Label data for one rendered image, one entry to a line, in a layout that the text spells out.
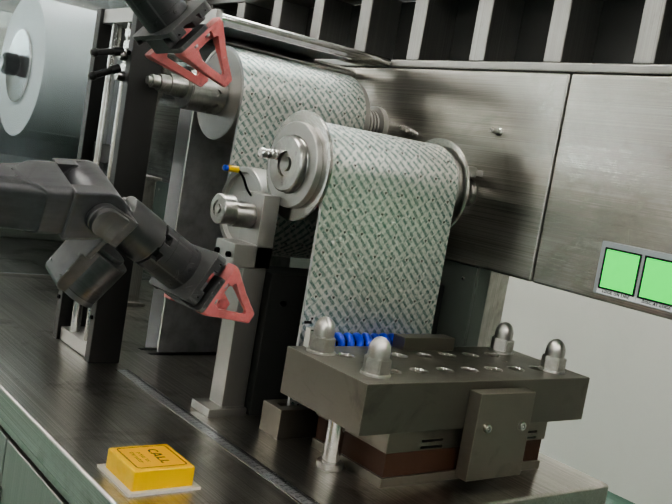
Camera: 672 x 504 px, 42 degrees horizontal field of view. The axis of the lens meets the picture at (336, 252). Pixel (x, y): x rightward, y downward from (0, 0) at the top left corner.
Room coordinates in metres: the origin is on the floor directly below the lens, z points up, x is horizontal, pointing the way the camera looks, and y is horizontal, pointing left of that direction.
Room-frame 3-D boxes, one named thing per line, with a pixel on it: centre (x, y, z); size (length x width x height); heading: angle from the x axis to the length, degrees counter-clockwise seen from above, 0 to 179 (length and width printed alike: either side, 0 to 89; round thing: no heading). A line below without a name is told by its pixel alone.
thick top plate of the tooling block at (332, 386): (1.13, -0.17, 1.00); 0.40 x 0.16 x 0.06; 128
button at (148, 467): (0.90, 0.16, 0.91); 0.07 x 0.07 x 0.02; 38
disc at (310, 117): (1.18, 0.07, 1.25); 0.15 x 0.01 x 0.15; 38
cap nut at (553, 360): (1.19, -0.32, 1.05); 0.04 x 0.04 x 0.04
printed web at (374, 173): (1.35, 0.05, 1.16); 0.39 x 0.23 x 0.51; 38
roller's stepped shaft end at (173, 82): (1.32, 0.29, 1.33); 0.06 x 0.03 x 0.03; 128
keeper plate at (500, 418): (1.07, -0.24, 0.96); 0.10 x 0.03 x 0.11; 128
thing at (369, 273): (1.20, -0.06, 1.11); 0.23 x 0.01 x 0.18; 128
